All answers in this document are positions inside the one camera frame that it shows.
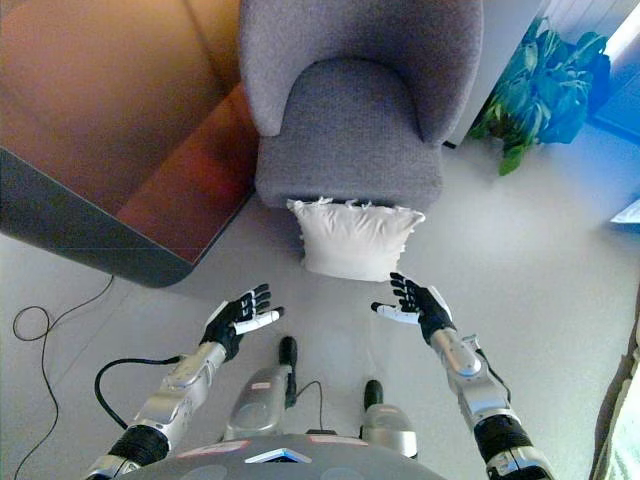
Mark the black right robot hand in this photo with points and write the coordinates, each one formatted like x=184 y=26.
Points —
x=421 y=305

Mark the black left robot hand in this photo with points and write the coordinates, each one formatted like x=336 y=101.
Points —
x=234 y=315

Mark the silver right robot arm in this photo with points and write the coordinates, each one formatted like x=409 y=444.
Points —
x=482 y=400

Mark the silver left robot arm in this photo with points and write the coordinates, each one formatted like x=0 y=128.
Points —
x=165 y=407

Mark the white fringed pillow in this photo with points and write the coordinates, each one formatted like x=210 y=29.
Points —
x=353 y=239

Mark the grey fabric armchair sofa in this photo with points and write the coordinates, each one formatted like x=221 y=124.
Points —
x=357 y=105

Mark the silver left robot leg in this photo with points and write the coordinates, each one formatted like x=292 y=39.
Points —
x=270 y=395

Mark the silver robot leg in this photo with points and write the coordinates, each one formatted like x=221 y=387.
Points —
x=270 y=395
x=386 y=425

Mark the silver right robot leg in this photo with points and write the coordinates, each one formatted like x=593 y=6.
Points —
x=386 y=425

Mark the grey robot torso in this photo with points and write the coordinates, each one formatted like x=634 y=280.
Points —
x=280 y=459

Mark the beige fabric curtain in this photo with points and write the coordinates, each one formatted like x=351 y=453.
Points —
x=617 y=400

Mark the brown wooden table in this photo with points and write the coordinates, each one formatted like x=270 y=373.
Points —
x=110 y=130

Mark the white paper sheet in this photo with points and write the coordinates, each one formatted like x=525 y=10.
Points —
x=627 y=212

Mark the green leafy houseplant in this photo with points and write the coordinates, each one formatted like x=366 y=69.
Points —
x=542 y=95

